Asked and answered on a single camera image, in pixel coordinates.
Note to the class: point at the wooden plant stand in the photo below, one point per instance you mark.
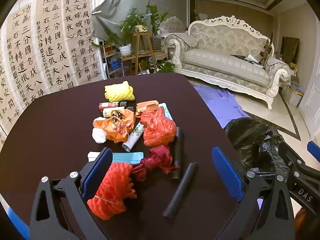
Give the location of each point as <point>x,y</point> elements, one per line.
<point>141,55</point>

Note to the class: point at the orange plastic bag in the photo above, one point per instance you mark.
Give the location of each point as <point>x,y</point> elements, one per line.
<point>120,127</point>

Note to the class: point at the ornate armchair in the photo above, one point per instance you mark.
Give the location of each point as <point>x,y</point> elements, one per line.
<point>173,25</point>

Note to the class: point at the red foam net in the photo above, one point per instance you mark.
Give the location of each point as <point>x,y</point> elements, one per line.
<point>112,190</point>

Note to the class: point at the black tube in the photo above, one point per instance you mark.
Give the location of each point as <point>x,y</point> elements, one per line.
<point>181,190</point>
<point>179,145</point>

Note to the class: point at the yellow foam net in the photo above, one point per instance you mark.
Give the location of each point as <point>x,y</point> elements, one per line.
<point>120,92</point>

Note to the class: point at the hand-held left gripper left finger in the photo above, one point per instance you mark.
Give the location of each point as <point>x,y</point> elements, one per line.
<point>97,170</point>

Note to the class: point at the blue crate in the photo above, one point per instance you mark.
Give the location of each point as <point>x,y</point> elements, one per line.
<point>115,63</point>

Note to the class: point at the dark red plastic bag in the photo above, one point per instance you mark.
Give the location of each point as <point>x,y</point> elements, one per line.
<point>157,157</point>

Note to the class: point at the pile of papers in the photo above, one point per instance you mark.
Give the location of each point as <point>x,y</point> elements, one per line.
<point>250,58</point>

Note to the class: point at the red label small bottle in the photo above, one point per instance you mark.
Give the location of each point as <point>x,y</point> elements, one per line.
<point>108,105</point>

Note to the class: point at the yellow ornament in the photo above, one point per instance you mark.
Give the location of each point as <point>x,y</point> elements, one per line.
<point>141,28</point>

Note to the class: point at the potted plant white pot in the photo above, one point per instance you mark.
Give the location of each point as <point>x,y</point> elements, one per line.
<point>125,50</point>

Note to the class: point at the leafy floor plant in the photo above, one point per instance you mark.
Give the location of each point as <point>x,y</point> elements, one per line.
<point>167,67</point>

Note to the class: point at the white tube green print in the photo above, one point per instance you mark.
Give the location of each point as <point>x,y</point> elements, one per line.
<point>132,137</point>

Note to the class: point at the white crumpled paper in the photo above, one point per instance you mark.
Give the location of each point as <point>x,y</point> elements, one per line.
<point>98,136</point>

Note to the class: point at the calligraphy paper sheet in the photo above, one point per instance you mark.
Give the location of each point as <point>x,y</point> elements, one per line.
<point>55,45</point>
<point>6,92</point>
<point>80,30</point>
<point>25,60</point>

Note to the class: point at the light blue packet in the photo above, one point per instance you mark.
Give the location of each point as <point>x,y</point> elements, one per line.
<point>167,108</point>

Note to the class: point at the purple cloth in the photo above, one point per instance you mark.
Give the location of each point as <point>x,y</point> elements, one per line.
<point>220,102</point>

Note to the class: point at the orange paper wrapper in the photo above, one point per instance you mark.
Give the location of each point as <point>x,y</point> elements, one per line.
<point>145,105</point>

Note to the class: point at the person's right hand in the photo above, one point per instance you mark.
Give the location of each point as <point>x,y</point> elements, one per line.
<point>306,223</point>

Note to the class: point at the tall plant grey pot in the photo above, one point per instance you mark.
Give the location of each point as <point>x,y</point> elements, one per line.
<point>156,25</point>

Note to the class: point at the cardboard box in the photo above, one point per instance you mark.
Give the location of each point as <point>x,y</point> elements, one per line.
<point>292,95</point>

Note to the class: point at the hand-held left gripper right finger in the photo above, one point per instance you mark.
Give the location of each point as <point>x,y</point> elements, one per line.
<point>227,172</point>

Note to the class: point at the ornate white sofa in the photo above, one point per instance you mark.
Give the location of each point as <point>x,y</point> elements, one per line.
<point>225,65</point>

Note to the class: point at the metal shelf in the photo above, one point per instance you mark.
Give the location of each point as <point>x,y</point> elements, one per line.
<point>110,65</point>

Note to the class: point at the white card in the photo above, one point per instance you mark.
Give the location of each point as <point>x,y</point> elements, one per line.
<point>93,156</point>

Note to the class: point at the black trash bag bin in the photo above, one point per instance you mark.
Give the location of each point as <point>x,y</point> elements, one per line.
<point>250,135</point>

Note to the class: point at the wooden object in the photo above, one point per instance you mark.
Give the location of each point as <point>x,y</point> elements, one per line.
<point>267,52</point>

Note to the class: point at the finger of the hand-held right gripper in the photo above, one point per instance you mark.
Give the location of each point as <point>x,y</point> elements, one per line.
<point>313,150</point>
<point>297,165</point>

